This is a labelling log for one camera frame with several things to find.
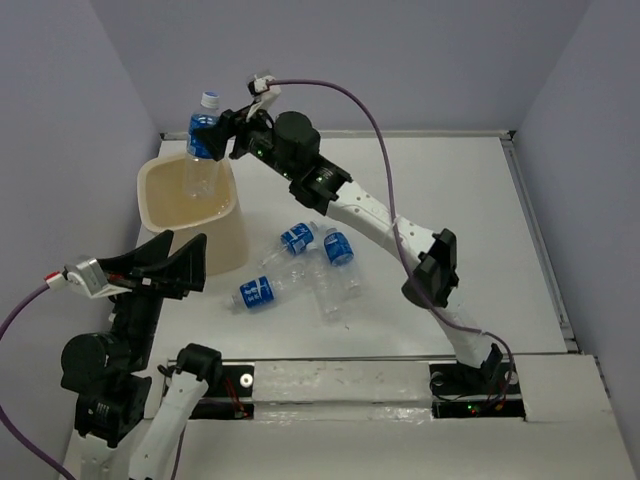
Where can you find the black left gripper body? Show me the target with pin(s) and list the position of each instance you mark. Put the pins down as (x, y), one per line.
(145, 293)

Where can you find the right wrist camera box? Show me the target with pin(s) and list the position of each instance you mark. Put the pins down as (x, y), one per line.
(263, 94)

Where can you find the clear bottle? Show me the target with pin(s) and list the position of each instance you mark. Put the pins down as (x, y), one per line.
(322, 283)

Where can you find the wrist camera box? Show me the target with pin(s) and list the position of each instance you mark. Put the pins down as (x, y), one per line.
(83, 276)
(263, 94)

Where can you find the beige plastic bin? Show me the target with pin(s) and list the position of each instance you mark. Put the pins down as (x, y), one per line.
(164, 205)

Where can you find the blue label bottle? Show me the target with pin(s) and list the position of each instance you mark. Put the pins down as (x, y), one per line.
(290, 244)
(200, 168)
(266, 291)
(342, 260)

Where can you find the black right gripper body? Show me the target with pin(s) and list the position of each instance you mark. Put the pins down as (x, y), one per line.
(253, 137)

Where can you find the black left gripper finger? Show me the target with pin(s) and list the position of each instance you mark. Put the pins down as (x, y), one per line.
(148, 254)
(187, 268)

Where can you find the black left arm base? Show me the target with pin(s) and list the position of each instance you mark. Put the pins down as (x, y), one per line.
(225, 390)

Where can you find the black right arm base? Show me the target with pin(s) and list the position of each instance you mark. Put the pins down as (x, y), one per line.
(454, 397)

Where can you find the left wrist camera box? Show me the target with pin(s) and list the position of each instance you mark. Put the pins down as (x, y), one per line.
(83, 276)

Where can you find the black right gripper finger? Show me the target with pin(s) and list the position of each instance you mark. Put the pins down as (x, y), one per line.
(214, 140)
(233, 120)

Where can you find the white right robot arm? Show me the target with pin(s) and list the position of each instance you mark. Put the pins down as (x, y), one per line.
(290, 146)

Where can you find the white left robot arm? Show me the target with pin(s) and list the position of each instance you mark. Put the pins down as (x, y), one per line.
(104, 368)

